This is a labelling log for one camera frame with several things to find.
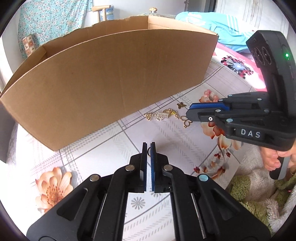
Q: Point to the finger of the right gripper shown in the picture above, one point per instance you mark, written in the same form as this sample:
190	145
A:
202	115
210	105

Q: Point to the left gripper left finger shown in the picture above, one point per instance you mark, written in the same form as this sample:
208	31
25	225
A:
94	210

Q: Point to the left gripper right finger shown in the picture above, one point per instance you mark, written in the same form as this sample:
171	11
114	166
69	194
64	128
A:
202	209

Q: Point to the small gold butterfly charm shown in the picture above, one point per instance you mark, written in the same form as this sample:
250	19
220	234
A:
181	105

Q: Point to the gold butterfly chain jewelry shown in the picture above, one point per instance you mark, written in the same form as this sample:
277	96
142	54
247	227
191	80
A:
167	113

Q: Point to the right hand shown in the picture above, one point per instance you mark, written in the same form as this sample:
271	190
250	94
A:
270	158

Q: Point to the blue garment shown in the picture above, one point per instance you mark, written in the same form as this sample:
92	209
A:
232	32

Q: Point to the gold knob lid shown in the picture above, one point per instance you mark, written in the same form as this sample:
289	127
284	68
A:
153	10

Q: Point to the brown cardboard box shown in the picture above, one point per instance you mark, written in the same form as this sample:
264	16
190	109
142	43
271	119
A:
74	85

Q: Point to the blue floral curtain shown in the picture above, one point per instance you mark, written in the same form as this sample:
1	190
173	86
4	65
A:
50	19

